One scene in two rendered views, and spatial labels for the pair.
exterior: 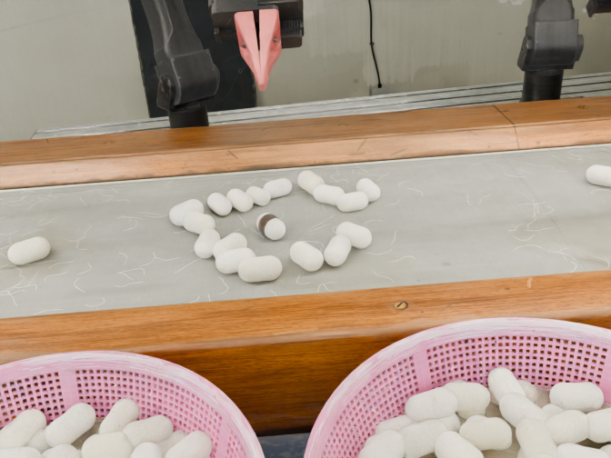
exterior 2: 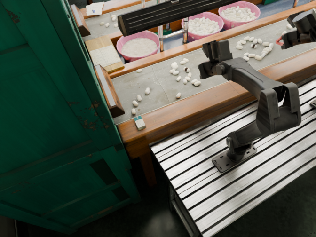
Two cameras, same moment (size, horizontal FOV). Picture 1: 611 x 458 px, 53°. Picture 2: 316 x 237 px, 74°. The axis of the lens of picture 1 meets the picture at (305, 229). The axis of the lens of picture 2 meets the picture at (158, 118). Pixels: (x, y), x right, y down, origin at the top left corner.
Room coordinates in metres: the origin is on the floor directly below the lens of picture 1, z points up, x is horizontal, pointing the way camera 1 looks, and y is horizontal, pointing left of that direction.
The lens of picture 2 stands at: (1.29, -0.83, 1.53)
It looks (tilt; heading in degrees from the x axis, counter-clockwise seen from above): 55 degrees down; 163
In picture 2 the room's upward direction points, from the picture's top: 6 degrees counter-clockwise
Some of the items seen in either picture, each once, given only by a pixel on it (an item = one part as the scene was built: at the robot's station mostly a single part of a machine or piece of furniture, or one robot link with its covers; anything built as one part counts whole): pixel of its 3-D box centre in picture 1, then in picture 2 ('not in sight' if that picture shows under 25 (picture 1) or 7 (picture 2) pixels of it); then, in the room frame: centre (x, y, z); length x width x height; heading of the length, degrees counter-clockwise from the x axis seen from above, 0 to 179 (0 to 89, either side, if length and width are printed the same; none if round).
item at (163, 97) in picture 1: (188, 87); not in sight; (0.97, 0.17, 0.77); 0.09 x 0.06 x 0.06; 128
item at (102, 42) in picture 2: not in sight; (103, 53); (0.22, -0.78, 0.77); 0.33 x 0.15 x 0.01; 1
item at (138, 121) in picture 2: not in sight; (139, 122); (0.76, -0.75, 0.78); 0.06 x 0.04 x 0.02; 1
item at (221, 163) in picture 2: (541, 90); (236, 151); (1.03, -0.42, 0.71); 0.20 x 0.07 x 0.08; 96
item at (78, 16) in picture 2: not in sight; (79, 19); (-0.12, -0.84, 0.83); 0.30 x 0.06 x 0.07; 1
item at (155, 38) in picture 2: not in sight; (139, 49); (0.21, -0.56, 0.72); 0.27 x 0.27 x 0.10
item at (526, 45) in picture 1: (549, 53); (238, 142); (1.02, -0.42, 0.77); 0.09 x 0.06 x 0.06; 83
